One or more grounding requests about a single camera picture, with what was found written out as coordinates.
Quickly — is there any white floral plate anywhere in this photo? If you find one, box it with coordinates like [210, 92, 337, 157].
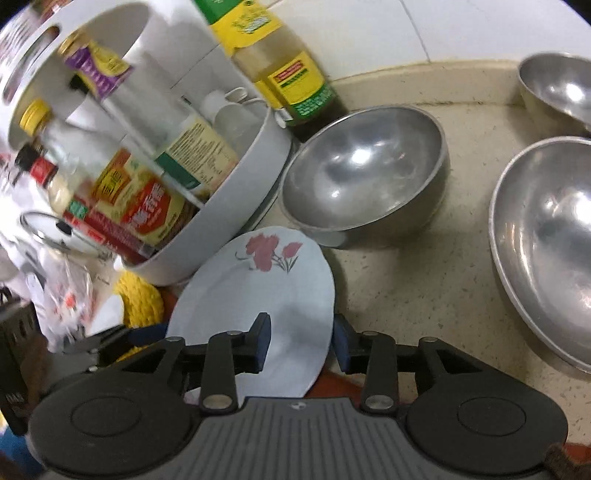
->
[165, 226, 336, 398]

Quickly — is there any brown fuzzy cloth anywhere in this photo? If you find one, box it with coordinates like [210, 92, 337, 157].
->
[544, 442, 591, 480]

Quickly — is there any white round condiment rack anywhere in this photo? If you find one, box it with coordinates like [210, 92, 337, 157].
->
[0, 0, 294, 287]

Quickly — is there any small steel bowl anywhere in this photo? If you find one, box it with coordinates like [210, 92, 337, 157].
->
[516, 52, 591, 138]

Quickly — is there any yellow cap clear bottle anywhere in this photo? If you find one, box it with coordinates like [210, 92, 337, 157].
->
[19, 100, 200, 250]

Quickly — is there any red neck label sauce bottle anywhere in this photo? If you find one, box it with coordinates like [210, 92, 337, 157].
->
[15, 143, 155, 267]

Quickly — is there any green yellow label oil bottle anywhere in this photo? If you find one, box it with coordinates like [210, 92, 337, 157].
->
[191, 0, 349, 141]

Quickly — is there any medium steel bowl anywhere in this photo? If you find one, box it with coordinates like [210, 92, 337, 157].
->
[279, 105, 451, 250]

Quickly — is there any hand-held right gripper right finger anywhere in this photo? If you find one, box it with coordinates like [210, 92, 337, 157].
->
[333, 314, 490, 414]

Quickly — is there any small clear bottle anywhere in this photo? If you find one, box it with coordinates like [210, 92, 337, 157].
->
[202, 89, 266, 153]

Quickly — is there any clear plastic bag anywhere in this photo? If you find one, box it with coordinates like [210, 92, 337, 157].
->
[25, 258, 125, 354]

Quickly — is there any red mat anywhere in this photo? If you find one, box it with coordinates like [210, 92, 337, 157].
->
[302, 364, 370, 402]

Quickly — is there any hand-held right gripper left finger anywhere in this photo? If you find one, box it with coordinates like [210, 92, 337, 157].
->
[107, 312, 271, 411]

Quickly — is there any purple neck label clear bottle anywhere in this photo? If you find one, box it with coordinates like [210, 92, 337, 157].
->
[58, 34, 242, 197]

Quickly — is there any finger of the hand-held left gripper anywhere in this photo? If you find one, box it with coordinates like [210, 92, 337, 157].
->
[62, 323, 169, 370]

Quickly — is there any yellow knitted coaster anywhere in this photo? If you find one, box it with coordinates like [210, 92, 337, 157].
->
[115, 270, 168, 363]

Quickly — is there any glass pot lid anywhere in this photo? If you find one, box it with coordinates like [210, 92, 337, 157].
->
[19, 210, 114, 259]

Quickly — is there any large steel bowl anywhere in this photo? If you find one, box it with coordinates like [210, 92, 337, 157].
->
[488, 136, 591, 374]

